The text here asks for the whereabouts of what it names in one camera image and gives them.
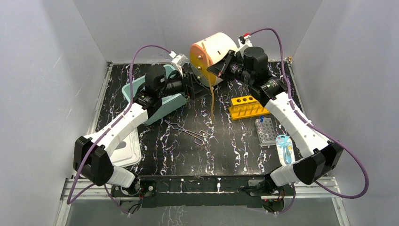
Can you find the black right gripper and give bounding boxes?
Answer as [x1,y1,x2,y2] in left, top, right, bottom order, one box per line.
[207,50,254,86]

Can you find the tan rubber tube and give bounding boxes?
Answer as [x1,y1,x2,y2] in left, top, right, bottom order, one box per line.
[201,42,215,125]

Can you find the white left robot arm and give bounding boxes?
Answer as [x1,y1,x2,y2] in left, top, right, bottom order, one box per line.
[73,65,209,196]

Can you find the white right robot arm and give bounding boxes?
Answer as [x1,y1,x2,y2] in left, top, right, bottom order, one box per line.
[207,47,343,195]

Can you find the round drawer cabinet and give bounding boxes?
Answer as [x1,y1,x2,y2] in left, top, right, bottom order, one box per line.
[189,32,238,87]

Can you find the teal plastic bin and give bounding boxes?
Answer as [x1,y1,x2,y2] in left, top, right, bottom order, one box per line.
[121,64,188,126]

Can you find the yellow test tube rack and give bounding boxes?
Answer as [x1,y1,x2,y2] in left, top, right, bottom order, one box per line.
[228,96,270,121]

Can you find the metal crucible tongs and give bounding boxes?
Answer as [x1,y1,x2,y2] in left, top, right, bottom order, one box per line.
[164,120,209,146]

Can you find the clear acrylic tube rack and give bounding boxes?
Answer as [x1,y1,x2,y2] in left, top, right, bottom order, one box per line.
[255,118,277,146]

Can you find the white bin lid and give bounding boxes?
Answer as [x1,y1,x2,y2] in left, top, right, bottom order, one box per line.
[110,129,142,167]

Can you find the blue correction tape package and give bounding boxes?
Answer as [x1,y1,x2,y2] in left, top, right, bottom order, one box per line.
[275,135,295,166]

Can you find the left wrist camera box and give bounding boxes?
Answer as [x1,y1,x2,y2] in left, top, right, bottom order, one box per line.
[169,51,188,76]

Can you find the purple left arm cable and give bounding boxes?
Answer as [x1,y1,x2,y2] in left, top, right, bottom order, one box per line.
[66,44,175,216]

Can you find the aluminium table frame rail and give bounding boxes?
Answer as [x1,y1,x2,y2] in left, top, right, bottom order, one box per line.
[61,176,341,200]

